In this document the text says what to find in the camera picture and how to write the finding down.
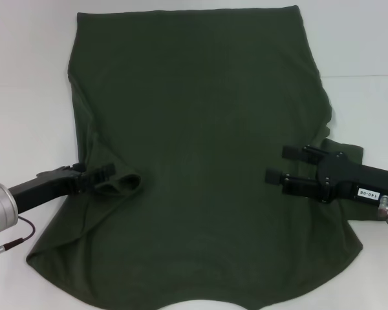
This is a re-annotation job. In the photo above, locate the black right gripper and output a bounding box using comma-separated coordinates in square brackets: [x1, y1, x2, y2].
[264, 145, 388, 211]

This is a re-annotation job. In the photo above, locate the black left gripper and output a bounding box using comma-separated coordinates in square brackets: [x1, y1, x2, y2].
[9, 163, 117, 214]

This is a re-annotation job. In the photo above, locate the dark green t-shirt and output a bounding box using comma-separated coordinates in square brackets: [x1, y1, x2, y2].
[25, 5, 365, 310]

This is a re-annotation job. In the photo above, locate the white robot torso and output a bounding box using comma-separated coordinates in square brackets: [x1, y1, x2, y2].
[161, 287, 246, 310]

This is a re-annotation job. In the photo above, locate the left gripper cable with plugs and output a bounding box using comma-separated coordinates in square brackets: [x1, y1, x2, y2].
[0, 216, 36, 264]

